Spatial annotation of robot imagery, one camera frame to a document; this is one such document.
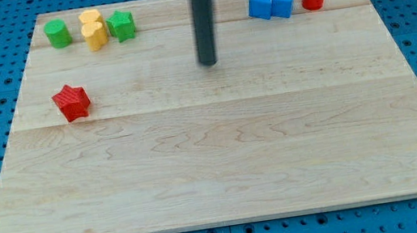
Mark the green star block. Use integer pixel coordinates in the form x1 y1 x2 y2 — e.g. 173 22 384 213
105 10 136 42

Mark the red star block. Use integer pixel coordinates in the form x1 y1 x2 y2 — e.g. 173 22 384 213
51 84 91 122

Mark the light wooden board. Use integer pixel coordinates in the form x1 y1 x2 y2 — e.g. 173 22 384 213
0 0 417 233

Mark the blue triangular prism block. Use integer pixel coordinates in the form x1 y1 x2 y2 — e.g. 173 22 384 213
248 0 272 20

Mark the blue cube block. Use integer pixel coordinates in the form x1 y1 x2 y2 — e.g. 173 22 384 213
271 0 294 18

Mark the yellow heart block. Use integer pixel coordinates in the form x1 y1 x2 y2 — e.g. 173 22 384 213
81 22 109 52

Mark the green cylinder block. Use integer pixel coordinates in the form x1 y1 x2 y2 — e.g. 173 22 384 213
44 19 72 49

